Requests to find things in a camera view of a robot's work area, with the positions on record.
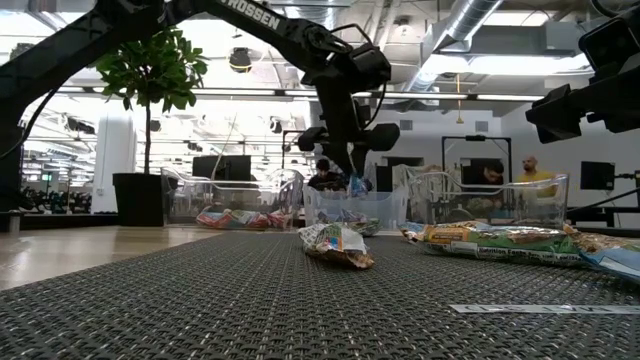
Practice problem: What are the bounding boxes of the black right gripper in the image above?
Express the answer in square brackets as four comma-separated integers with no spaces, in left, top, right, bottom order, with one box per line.
[524,57,640,145]

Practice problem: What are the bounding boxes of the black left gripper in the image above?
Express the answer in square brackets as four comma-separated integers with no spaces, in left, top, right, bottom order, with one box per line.
[297,79,401,176]

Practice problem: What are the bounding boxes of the peanut butter granola bar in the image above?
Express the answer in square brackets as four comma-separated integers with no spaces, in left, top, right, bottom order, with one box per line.
[564,224,640,285]
[399,219,584,267]

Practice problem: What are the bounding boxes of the crumpled white granola bar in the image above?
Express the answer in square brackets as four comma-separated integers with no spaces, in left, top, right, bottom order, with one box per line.
[298,222,376,271]

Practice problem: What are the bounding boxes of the person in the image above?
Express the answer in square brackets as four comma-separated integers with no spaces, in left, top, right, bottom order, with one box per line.
[464,159,505,186]
[307,158,347,192]
[517,155,559,196]

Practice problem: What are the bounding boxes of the translucent white plastic bin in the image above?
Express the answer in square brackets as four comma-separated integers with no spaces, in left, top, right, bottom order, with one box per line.
[302,187,409,235]

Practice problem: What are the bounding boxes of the black computer monitor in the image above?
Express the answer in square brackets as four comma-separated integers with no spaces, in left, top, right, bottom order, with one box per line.
[579,160,616,191]
[192,154,253,182]

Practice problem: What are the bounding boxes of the yellow hanging pendant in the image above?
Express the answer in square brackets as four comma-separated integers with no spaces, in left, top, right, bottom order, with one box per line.
[454,73,465,125]

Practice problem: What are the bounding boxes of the clear plastic bin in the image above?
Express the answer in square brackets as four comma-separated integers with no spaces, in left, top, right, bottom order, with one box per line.
[407,172,570,229]
[160,167,305,231]

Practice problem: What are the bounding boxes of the black workstation table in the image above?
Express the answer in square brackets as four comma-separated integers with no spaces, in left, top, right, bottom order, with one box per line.
[567,172,640,229]

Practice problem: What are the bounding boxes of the black ceiling spotlight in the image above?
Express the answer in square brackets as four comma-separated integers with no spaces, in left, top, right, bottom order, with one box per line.
[9,42,36,61]
[228,47,253,75]

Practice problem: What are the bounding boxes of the white label strip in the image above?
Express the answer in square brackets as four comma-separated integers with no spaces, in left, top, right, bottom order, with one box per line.
[448,303,640,315]

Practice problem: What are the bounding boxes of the green leafy indoor tree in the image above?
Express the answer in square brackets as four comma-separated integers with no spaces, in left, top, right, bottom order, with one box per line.
[94,27,209,175]

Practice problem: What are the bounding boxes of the grey woven table mat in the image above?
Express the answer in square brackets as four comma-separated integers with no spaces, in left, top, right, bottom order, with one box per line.
[0,232,640,360]

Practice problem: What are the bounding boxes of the black square planter pot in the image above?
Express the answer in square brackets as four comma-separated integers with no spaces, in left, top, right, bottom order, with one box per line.
[112,172,169,227]

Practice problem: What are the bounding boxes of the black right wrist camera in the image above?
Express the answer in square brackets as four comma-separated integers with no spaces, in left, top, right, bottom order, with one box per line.
[578,17,640,71]

